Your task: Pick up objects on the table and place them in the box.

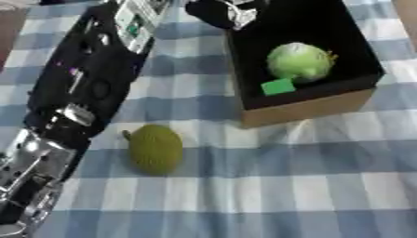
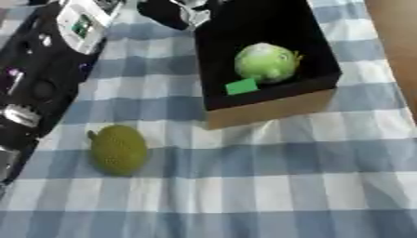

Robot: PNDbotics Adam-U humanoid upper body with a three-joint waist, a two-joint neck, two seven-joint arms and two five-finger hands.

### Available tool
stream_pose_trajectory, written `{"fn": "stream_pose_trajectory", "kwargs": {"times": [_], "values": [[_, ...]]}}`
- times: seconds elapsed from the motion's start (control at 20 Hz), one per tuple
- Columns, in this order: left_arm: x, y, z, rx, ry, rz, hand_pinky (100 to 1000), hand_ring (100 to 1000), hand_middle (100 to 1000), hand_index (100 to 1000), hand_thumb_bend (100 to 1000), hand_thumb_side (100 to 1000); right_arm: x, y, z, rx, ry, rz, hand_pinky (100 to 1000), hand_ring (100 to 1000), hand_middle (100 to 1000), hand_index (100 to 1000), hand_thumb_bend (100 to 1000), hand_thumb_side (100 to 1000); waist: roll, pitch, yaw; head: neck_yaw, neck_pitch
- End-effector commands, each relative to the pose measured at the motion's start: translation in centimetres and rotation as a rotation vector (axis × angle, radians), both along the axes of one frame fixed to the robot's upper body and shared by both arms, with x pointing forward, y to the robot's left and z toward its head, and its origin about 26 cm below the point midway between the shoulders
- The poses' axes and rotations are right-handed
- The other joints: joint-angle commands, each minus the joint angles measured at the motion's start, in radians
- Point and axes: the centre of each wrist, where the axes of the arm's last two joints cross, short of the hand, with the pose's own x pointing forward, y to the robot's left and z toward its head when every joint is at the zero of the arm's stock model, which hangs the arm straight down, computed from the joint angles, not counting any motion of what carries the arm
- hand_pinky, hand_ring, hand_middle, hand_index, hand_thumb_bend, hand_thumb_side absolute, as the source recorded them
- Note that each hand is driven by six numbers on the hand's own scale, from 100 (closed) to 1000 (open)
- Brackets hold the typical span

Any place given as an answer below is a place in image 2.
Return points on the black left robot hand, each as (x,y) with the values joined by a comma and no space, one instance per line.
(168,12)

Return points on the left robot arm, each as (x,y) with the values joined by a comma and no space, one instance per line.
(38,77)

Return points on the cardboard box with black inside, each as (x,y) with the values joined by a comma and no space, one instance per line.
(260,102)

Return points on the small green block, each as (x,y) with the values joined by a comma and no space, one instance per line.
(241,86)

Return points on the green toy cabbage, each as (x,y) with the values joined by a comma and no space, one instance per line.
(266,63)

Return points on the olive green bumpy toy fruit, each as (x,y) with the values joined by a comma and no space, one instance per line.
(118,150)

